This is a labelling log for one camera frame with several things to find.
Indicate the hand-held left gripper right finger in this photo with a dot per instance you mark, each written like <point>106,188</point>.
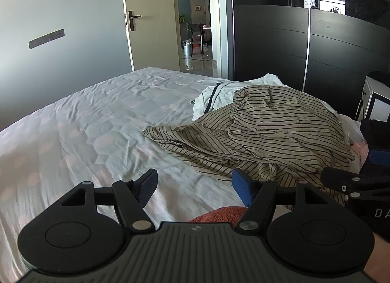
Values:
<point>243,188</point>

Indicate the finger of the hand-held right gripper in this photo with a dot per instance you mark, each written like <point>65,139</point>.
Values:
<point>335,176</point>
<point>379,156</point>

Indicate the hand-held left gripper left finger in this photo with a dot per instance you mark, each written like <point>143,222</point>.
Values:
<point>148,186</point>

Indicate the beige striped garment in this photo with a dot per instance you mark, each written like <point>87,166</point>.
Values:
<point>283,124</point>
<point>189,142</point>

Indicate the person's right forearm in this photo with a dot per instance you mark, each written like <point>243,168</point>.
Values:
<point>381,258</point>

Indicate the pink cloth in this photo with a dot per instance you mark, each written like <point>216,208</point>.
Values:
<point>361,152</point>

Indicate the dark cloth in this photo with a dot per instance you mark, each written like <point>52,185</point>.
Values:
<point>376,133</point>

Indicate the red fuzzy cloth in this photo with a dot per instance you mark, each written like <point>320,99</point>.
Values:
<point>219,213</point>

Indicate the white nightstand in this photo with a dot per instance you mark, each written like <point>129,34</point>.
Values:
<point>377,103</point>

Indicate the bed with dotted white sheet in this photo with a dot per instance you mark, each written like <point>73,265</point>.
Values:
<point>91,136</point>

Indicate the white garment with black stripe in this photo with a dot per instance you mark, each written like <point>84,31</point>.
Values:
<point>219,94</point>

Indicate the metal trash can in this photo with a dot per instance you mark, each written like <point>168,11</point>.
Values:
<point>187,48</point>

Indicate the dark sliding wardrobe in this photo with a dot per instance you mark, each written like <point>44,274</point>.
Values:
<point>274,42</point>

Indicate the dark wooden chair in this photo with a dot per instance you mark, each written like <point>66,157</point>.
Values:
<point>196,37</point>

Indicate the beige door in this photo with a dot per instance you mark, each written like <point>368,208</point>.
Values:
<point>152,27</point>

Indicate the green house plant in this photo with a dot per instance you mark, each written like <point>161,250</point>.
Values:
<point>183,21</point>

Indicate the grey wall switch panel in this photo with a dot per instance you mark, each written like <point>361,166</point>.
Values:
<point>45,39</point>

